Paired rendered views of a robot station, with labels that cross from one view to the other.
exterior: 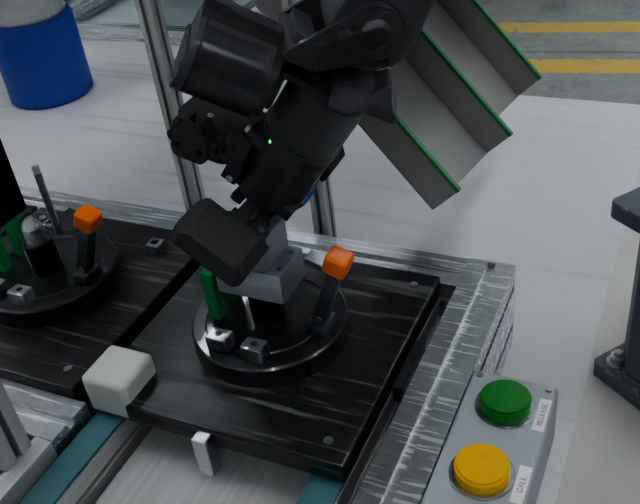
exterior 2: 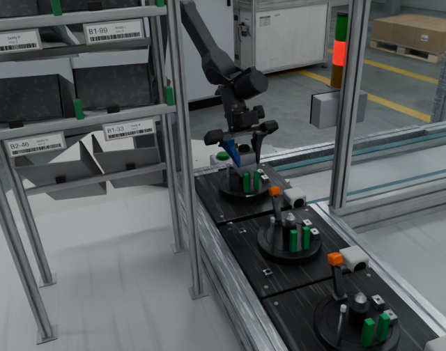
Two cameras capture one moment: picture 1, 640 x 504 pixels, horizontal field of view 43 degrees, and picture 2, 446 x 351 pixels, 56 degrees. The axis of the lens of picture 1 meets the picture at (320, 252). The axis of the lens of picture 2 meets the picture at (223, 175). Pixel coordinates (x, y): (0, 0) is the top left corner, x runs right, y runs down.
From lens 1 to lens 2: 1.47 m
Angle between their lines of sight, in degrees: 104
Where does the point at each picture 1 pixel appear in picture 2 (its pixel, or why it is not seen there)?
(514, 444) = not seen: hidden behind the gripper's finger
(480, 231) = (113, 232)
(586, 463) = not seen: hidden behind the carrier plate
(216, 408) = (278, 181)
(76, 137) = not seen: outside the picture
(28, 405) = (323, 214)
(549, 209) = (85, 223)
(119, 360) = (293, 192)
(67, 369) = (306, 209)
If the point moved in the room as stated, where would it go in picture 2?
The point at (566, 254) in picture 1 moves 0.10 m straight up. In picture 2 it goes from (115, 209) to (109, 181)
